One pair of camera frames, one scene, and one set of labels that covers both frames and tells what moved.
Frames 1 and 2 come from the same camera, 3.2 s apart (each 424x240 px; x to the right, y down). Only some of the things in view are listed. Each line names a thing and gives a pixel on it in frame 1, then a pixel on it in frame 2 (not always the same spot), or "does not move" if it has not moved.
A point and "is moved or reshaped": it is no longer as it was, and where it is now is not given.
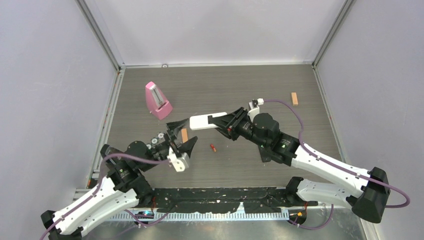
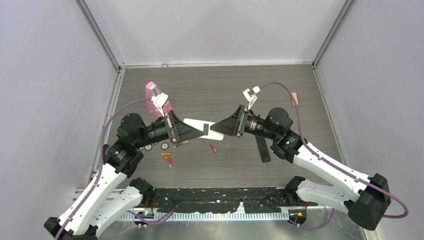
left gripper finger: x=187 y=146 -> x=184 y=131
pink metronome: x=157 y=102 does not move
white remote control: x=201 y=122 is moved or reshaped
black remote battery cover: x=265 y=155 does not move
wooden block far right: x=294 y=99 does not move
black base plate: x=226 y=200 does not move
